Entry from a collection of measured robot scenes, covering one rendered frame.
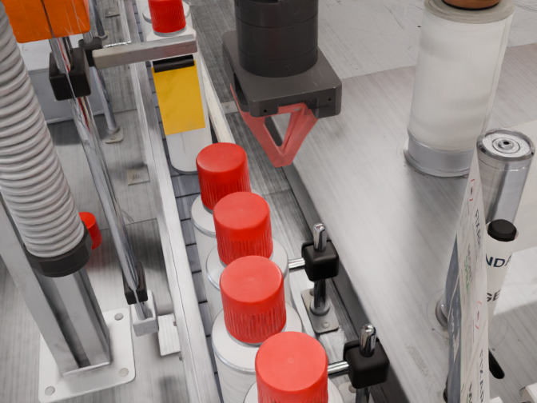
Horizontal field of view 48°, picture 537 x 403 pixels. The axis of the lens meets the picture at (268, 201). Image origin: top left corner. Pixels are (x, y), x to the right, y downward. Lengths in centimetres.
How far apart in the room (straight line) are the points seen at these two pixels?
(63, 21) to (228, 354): 20
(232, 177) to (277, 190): 37
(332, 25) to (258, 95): 72
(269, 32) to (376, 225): 29
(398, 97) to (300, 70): 41
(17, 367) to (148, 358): 12
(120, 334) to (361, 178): 31
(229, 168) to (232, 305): 10
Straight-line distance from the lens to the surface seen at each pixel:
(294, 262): 55
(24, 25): 37
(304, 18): 41
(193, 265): 60
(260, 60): 42
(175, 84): 42
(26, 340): 66
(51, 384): 61
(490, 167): 43
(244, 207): 35
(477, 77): 63
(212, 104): 75
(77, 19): 36
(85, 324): 55
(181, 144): 68
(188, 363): 53
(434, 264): 60
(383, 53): 103
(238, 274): 31
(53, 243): 33
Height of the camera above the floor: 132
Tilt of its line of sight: 42 degrees down
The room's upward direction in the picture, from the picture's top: 4 degrees counter-clockwise
